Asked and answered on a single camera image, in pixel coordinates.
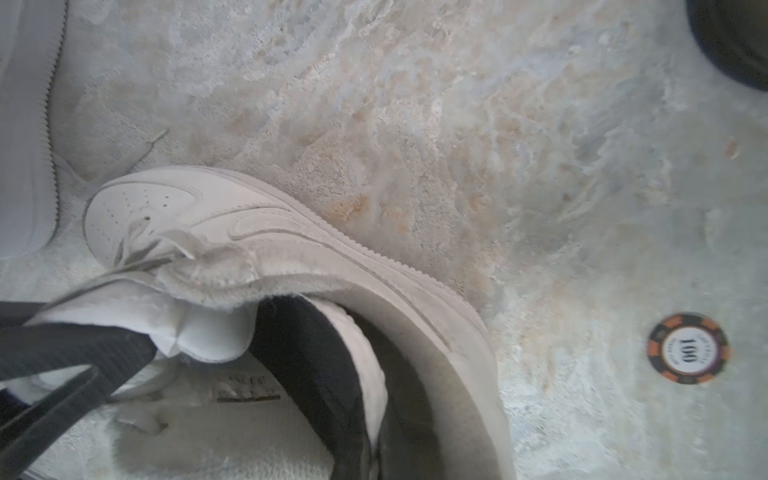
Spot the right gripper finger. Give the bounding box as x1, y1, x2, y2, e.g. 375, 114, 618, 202
1, 301, 157, 479

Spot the white sneaker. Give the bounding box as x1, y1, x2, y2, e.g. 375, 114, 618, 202
25, 166, 515, 479
1, 0, 68, 259

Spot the black insole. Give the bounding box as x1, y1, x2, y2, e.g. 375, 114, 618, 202
249, 296, 445, 479

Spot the small round compass object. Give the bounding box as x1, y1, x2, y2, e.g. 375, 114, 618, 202
646, 312, 730, 385

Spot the microphone on black stand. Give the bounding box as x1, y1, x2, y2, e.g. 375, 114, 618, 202
685, 0, 767, 92

